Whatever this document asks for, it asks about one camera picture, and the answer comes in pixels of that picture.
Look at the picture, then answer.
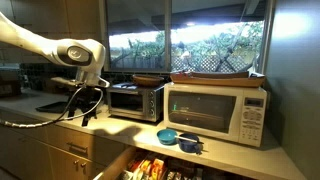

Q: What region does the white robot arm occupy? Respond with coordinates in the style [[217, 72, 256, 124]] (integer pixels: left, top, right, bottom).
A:
[[0, 13, 110, 129]]

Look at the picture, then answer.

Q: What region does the white utensil in cup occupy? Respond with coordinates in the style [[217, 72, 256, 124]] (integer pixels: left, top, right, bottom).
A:
[[175, 136, 204, 144]]

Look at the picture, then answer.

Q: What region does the cabinet drawer handle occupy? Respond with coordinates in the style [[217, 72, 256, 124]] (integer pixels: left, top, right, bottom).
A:
[[66, 142, 88, 153]]

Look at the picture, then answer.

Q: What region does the white microwave oven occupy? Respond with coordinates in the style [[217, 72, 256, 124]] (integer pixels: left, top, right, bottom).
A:
[[164, 83, 267, 147]]

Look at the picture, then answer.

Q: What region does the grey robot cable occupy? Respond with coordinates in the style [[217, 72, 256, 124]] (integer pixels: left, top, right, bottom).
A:
[[0, 86, 105, 129]]

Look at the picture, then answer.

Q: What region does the black baking tray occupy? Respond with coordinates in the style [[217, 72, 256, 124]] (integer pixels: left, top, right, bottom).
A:
[[36, 101, 67, 113]]

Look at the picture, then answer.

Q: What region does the dark blue cup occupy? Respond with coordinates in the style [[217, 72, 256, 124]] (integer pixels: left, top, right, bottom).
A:
[[178, 133, 201, 154]]

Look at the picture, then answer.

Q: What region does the teal small bowl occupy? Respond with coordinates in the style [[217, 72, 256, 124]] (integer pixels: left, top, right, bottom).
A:
[[157, 129, 177, 145]]

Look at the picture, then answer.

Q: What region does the brown wooden bowl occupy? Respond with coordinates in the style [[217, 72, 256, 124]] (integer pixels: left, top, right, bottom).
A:
[[132, 74, 163, 87]]

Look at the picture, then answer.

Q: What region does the wooden tray on microwave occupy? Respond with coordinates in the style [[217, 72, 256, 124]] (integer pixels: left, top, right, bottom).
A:
[[170, 72, 265, 88]]

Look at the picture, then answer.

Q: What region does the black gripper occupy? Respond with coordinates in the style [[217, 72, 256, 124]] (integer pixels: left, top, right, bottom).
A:
[[68, 87, 102, 127]]

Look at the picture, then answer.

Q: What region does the silver toaster oven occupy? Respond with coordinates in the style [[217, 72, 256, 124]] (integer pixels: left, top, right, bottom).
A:
[[107, 82, 164, 122]]

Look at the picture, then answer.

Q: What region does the open wooden drawer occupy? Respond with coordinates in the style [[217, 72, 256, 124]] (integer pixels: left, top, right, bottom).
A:
[[93, 147, 254, 180]]

